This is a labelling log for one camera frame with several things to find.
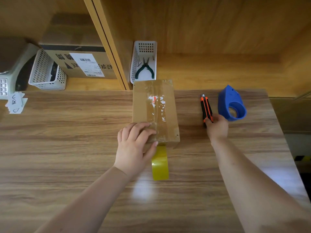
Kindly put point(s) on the person's left hand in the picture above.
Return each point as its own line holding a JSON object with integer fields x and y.
{"x": 130, "y": 152}

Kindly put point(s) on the person's right hand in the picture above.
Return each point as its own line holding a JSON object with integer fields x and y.
{"x": 218, "y": 129}

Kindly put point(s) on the person's left middle finger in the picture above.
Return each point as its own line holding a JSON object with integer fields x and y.
{"x": 138, "y": 129}

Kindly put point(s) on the person's left little finger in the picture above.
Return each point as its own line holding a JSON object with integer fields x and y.
{"x": 120, "y": 135}

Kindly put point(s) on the person's left thumb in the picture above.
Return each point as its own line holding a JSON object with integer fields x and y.
{"x": 151, "y": 151}

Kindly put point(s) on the person's right thumb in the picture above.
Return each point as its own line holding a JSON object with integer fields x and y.
{"x": 208, "y": 123}

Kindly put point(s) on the orange black utility knife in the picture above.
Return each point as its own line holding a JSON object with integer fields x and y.
{"x": 206, "y": 107}

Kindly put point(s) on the small taped cardboard box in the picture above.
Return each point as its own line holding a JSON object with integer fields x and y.
{"x": 145, "y": 104}

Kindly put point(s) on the person's left forearm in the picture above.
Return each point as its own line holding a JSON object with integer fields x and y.
{"x": 90, "y": 206}

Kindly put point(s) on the person's right forearm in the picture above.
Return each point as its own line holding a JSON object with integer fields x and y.
{"x": 252, "y": 189}

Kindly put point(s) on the yellow tape strip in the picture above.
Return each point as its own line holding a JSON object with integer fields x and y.
{"x": 160, "y": 164}

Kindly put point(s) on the blue tape dispenser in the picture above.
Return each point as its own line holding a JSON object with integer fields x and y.
{"x": 227, "y": 97}

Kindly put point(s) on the narrow white plastic basket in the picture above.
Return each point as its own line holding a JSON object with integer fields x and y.
{"x": 136, "y": 55}

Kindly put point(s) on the black item in basket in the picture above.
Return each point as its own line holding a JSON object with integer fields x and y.
{"x": 54, "y": 71}

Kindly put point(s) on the wide white plastic basket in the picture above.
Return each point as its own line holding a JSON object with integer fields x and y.
{"x": 41, "y": 70}

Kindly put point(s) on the white paper notes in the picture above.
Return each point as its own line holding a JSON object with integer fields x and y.
{"x": 16, "y": 103}

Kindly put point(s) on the large labelled cardboard box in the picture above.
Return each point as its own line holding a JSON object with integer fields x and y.
{"x": 73, "y": 36}

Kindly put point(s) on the grey weighing scale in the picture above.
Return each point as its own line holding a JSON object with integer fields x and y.
{"x": 12, "y": 58}

